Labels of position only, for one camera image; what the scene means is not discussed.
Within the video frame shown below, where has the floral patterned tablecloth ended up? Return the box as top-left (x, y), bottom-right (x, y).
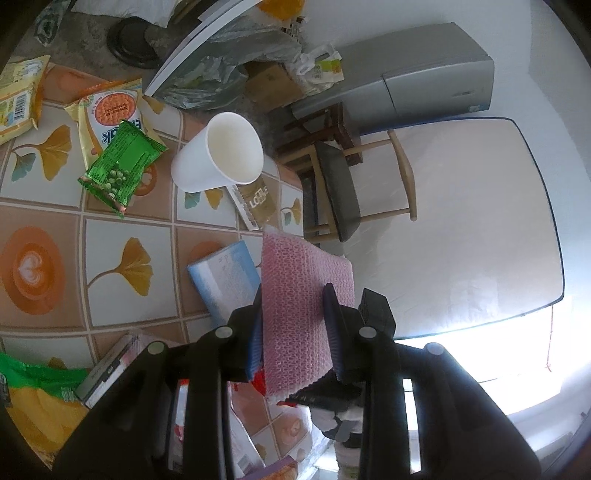
top-left (0, 62), bottom-right (334, 480)

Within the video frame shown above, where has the wooden chair black seat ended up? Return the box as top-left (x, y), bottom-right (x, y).
top-left (279, 129), bottom-right (418, 244)

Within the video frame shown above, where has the light blue booklet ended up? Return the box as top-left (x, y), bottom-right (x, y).
top-left (187, 240), bottom-right (260, 327)

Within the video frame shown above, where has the brown white small box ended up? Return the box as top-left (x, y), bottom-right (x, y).
top-left (226, 176), bottom-right (276, 231)

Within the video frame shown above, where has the white paper cup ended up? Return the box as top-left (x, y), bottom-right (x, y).
top-left (170, 112), bottom-right (264, 193)

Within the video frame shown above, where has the white mattress blue edge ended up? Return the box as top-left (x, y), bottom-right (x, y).
top-left (344, 117), bottom-right (565, 339)

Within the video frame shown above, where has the green pea snack bag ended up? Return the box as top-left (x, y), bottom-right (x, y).
top-left (78, 120), bottom-right (167, 218)

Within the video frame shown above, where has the yellow cracker packet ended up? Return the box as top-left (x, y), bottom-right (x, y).
top-left (0, 55), bottom-right (50, 145)

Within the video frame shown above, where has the grey refrigerator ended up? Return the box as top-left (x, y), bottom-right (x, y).
top-left (291, 22), bottom-right (495, 133)

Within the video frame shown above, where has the yellow orange snack bag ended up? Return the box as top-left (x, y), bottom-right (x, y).
top-left (64, 78), bottom-right (161, 169)

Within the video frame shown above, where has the white metal shelf table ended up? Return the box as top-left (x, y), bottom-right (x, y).
top-left (143, 0), bottom-right (259, 97)

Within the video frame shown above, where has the yellow plastic bag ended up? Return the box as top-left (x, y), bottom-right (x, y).
top-left (257, 0), bottom-right (305, 21)

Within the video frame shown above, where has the cardboard box on floor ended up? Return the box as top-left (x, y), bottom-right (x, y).
top-left (245, 62), bottom-right (304, 113)

